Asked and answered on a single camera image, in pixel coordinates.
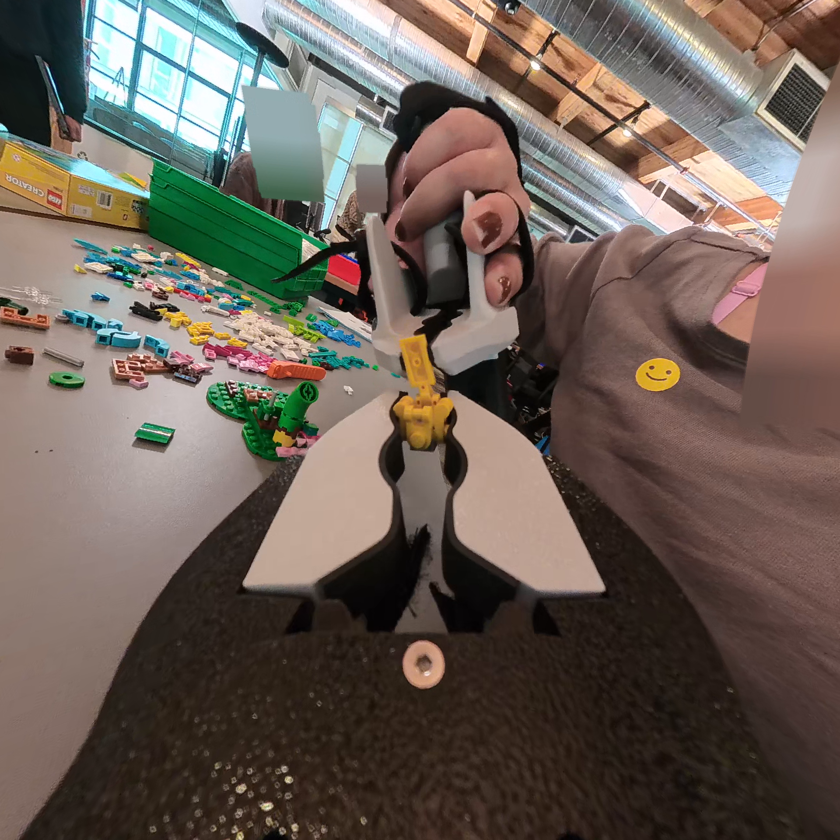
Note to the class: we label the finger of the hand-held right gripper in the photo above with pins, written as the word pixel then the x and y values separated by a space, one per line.
pixel 388 348
pixel 479 341

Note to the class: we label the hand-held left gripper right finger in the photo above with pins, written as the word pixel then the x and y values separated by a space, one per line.
pixel 518 518

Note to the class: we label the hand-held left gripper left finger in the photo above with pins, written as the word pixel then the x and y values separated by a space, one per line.
pixel 328 518

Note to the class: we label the yellow toy brick with pin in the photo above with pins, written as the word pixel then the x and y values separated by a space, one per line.
pixel 417 361

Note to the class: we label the yellow toy brick cluster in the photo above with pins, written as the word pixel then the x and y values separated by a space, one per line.
pixel 423 420

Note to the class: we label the green toy brick plant model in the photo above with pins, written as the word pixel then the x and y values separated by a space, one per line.
pixel 269 420

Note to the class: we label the grey desk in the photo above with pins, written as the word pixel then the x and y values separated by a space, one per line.
pixel 98 525

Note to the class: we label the person's right hand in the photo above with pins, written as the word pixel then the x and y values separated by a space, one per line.
pixel 453 164

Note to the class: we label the red storage bin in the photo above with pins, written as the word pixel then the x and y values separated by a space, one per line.
pixel 342 269

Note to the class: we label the printed paper sheet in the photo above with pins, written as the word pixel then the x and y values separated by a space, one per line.
pixel 344 323

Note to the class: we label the orange brick separator tool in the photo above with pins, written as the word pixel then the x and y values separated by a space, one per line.
pixel 295 371

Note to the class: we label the green storage bin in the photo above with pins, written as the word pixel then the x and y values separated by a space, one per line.
pixel 229 229

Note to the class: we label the person's torso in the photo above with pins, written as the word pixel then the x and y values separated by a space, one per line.
pixel 689 492

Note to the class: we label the pile of colourful toy bricks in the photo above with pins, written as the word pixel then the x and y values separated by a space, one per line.
pixel 216 315

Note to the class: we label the yellow smiley sticker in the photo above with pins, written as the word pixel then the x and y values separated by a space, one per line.
pixel 657 375

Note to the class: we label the green toy plate brick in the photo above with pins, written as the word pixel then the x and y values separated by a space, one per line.
pixel 155 433

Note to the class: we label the black floor lamp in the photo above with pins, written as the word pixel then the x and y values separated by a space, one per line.
pixel 259 46

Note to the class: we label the green round toy brick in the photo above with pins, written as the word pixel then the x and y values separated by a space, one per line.
pixel 65 379

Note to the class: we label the grey toy rod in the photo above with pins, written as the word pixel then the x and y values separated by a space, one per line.
pixel 63 357

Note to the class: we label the yellow cardboard box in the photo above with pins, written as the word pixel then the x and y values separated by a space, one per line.
pixel 65 184

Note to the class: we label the brown square toy brick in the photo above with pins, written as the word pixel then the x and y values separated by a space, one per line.
pixel 19 355

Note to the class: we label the clear curved toy tube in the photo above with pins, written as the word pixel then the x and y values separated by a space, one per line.
pixel 29 293

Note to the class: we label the orange brown toy brick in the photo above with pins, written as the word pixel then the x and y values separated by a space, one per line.
pixel 26 318

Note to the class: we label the white ceiling vent grille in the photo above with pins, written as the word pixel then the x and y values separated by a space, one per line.
pixel 791 98

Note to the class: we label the large silver ventilation duct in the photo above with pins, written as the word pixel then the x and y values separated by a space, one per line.
pixel 656 59

